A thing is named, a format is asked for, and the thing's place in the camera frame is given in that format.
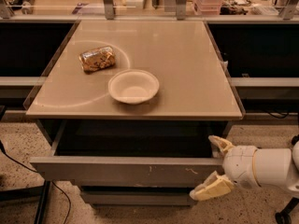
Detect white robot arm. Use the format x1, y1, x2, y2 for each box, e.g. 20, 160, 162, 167
190, 135, 299, 201

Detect black floor cable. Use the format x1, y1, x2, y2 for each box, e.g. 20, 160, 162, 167
0, 142, 72, 224

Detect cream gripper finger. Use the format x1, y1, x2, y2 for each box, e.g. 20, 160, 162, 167
208, 135, 234, 157
190, 171, 235, 201

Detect grey metal post right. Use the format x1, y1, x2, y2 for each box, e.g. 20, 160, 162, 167
176, 0, 187, 20

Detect black office chair base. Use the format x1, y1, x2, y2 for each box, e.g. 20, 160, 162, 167
275, 134, 299, 224

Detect grey metal post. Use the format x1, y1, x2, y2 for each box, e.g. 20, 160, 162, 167
103, 0, 115, 20
176, 0, 187, 20

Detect grey drawer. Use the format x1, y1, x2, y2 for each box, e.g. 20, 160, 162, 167
80, 186, 196, 206
31, 119, 225, 188

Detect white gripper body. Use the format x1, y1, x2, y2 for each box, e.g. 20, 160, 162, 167
222, 146, 259, 189

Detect dark objects on shelf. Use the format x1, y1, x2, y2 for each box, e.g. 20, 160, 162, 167
8, 0, 35, 14

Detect white paper bowl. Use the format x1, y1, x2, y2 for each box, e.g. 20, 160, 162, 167
108, 69, 160, 105

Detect grey top drawer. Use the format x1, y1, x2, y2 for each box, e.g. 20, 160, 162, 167
31, 119, 225, 188

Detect grey metal post left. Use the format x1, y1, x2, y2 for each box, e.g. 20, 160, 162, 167
103, 0, 115, 20

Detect black table leg frame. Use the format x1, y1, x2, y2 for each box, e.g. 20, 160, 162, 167
0, 181, 50, 224

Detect grey drawer cabinet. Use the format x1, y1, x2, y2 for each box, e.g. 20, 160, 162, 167
22, 19, 247, 208

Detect wrapped snack package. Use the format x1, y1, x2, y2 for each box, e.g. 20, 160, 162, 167
78, 46, 116, 73

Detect grey bottom drawer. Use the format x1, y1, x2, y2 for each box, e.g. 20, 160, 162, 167
80, 186, 196, 206

